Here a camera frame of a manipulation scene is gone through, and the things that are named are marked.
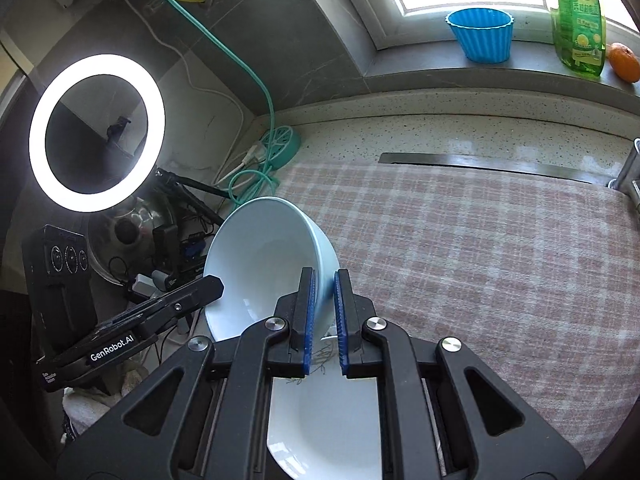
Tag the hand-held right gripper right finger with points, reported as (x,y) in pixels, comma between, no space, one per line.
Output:
(341,320)

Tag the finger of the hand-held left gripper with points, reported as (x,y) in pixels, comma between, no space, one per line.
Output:
(200,292)

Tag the white power plug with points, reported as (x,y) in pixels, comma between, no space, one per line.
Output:
(252,154)

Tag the black electronic device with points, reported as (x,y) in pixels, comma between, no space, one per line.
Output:
(166,245)

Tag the chrome kitchen faucet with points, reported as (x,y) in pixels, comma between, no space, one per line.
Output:
(631,170)

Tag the white plate with leaf print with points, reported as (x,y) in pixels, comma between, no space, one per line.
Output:
(325,425)

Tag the black tripod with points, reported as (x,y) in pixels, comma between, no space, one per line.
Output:
(190,185)

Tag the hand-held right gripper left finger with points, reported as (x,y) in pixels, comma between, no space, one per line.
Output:
(310,320)

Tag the pink plaid cloth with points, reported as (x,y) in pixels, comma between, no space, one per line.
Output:
(475,260)

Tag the person's left hand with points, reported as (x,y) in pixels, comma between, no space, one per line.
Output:
(100,400)

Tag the blue ribbed pot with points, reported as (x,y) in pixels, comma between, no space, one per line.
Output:
(482,35)

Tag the steel pot lid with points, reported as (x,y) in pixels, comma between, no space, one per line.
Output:
(130,215)

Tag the green dish soap bottle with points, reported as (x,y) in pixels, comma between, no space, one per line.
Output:
(580,20)

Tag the orange fruit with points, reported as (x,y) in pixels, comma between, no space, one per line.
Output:
(624,62)

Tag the light blue bowl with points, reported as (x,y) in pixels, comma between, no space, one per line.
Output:
(260,260)

